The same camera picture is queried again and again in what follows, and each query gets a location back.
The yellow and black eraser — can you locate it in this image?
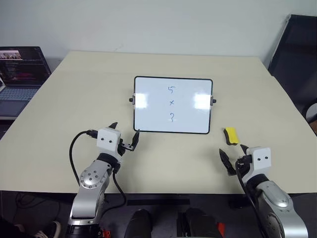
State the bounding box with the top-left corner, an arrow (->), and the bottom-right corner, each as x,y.
223,126 -> 242,146

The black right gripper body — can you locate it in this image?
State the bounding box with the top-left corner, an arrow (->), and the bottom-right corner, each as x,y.
235,154 -> 254,176

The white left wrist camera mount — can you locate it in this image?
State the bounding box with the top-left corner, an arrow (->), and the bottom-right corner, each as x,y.
96,127 -> 122,152

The thin black floor cable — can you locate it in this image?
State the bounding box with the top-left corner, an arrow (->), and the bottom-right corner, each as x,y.
14,192 -> 61,225

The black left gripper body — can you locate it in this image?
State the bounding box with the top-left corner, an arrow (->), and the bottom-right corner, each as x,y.
118,138 -> 136,156

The dark rounded shape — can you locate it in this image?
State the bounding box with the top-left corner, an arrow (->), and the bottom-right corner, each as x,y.
176,207 -> 223,238
123,208 -> 153,238

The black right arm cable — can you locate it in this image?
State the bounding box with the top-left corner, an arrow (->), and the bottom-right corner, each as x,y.
235,160 -> 269,238

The black and white sneaker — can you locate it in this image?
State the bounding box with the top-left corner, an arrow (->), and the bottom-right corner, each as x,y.
34,220 -> 62,238

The black bar under table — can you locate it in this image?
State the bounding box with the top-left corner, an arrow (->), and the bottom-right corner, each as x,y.
126,198 -> 191,206

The small black-framed whiteboard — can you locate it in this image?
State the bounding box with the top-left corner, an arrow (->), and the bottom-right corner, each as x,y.
129,75 -> 217,135

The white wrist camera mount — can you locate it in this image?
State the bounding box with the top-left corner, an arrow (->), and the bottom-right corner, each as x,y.
96,127 -> 122,152
244,146 -> 272,179

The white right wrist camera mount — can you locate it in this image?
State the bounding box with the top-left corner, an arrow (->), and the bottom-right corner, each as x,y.
244,146 -> 272,179

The grey round object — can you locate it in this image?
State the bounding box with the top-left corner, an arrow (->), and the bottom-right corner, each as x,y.
305,102 -> 317,122

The open laptop computer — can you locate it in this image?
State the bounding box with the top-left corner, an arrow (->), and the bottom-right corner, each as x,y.
0,46 -> 52,118

